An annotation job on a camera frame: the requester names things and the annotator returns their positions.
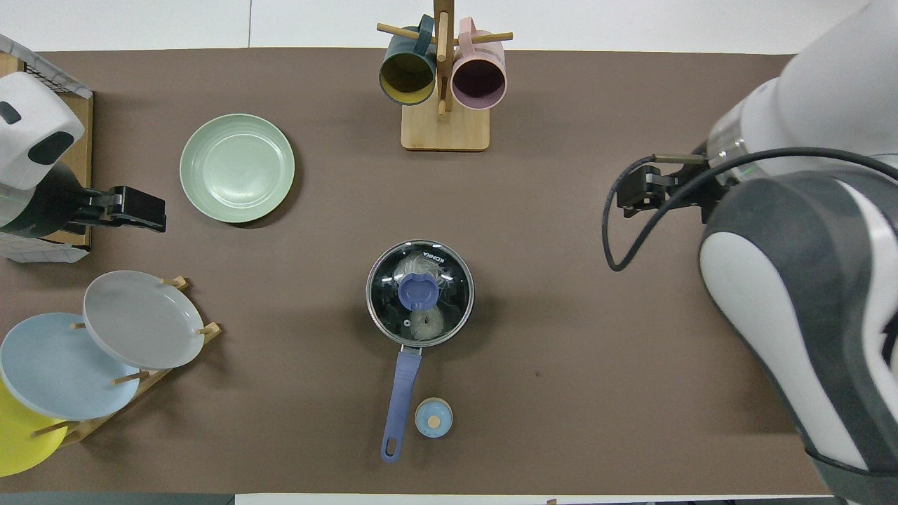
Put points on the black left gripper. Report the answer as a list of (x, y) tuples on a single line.
[(137, 207)]

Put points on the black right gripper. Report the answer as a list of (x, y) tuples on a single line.
[(642, 188)]

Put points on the glass lid blue knob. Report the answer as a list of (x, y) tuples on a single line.
[(419, 291)]

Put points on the white vermicelli bundle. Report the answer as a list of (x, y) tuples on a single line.
[(428, 322)]

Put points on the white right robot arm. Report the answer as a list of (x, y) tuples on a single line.
[(807, 280)]

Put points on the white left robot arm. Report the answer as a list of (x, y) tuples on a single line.
[(28, 133)]

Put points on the light green plate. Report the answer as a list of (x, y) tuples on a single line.
[(235, 168)]

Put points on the grey plate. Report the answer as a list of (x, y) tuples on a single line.
[(144, 319)]

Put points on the wooden plate rack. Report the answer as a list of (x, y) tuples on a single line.
[(210, 330)]

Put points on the light blue plate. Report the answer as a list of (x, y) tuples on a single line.
[(56, 368)]

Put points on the yellow plate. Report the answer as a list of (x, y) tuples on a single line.
[(21, 442)]

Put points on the pink mug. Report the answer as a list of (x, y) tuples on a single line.
[(479, 81)]

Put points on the wooden mug tree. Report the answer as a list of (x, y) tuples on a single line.
[(445, 130)]

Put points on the brown table mat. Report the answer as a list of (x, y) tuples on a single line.
[(561, 393)]

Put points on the dark teal mug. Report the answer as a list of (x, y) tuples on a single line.
[(407, 73)]

